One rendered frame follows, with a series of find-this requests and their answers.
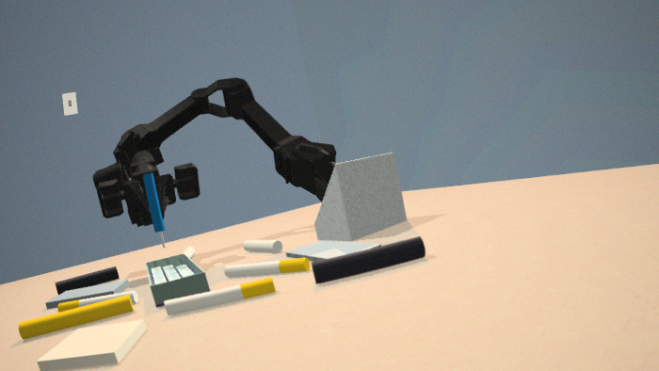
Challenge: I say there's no blue stylus with white tip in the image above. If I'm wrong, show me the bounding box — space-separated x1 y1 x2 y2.
143 173 166 249

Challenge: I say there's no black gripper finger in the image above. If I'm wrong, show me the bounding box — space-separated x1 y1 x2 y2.
123 181 151 218
156 174 176 215

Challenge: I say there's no letter keyboard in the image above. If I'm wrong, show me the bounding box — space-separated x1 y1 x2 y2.
145 253 211 308

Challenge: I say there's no light grey flat bar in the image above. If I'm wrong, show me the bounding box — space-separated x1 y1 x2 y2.
45 280 130 309

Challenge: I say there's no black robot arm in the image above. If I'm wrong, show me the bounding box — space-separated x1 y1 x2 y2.
93 77 337 202

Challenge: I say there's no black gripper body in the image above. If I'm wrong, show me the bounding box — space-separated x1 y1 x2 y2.
97 159 200 218

